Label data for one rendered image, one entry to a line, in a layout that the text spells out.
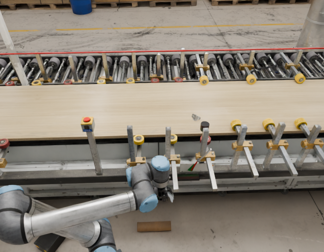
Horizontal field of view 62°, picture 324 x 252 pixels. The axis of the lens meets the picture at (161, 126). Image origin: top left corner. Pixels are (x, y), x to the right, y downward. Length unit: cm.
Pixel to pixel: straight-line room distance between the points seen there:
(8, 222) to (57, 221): 17
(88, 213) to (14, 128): 135
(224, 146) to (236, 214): 78
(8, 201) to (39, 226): 17
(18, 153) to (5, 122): 27
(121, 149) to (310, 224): 186
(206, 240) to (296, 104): 142
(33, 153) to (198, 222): 155
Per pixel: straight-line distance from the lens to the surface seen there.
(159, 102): 234
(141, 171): 130
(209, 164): 192
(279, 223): 284
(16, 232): 120
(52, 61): 330
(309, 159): 255
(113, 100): 241
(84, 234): 157
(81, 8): 714
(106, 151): 221
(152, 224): 252
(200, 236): 259
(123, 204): 121
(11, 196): 130
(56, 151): 230
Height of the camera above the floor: 231
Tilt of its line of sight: 42 degrees down
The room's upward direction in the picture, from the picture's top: straight up
